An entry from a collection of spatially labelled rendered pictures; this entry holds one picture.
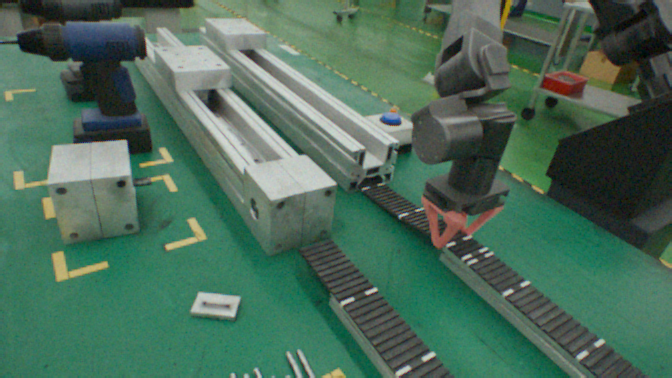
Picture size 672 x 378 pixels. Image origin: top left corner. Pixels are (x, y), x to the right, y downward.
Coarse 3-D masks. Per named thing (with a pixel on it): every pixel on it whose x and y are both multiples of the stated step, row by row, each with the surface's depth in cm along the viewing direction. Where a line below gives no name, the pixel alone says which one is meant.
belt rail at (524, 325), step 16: (448, 256) 61; (464, 272) 59; (480, 288) 57; (496, 304) 55; (512, 320) 53; (528, 320) 51; (528, 336) 52; (544, 336) 50; (544, 352) 50; (560, 352) 49; (576, 368) 48
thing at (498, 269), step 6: (492, 264) 58; (498, 264) 58; (504, 264) 58; (486, 270) 56; (492, 270) 57; (498, 270) 57; (504, 270) 57; (510, 270) 57; (480, 276) 56; (486, 276) 56; (492, 276) 56; (498, 276) 56; (486, 282) 55
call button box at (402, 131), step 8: (368, 120) 88; (376, 120) 88; (384, 128) 85; (392, 128) 86; (400, 128) 86; (408, 128) 87; (392, 136) 85; (400, 136) 87; (408, 136) 88; (400, 144) 88; (408, 144) 90; (400, 152) 89
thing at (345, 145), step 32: (256, 64) 113; (256, 96) 99; (288, 96) 87; (320, 96) 90; (288, 128) 89; (320, 128) 78; (352, 128) 82; (320, 160) 80; (352, 160) 73; (384, 160) 76; (352, 192) 75
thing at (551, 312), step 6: (546, 306) 52; (552, 306) 52; (534, 312) 51; (540, 312) 51; (546, 312) 52; (552, 312) 52; (558, 312) 52; (564, 312) 52; (528, 318) 51; (534, 318) 50; (540, 318) 51; (546, 318) 51; (552, 318) 51; (558, 318) 51; (540, 324) 50; (546, 324) 50
